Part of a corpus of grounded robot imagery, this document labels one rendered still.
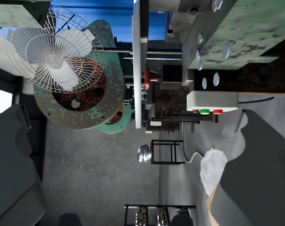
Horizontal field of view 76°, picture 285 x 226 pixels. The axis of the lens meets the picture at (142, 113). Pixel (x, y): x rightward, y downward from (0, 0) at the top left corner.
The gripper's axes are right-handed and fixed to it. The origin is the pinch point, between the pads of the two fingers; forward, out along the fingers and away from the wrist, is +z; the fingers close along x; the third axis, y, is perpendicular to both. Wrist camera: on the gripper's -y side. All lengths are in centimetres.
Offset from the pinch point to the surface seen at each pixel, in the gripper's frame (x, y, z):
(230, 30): 16.4, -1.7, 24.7
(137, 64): 0.0, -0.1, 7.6
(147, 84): 3, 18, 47
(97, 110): -37, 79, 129
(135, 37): -0.2, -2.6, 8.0
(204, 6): 12.5, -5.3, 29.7
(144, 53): 0.9, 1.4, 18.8
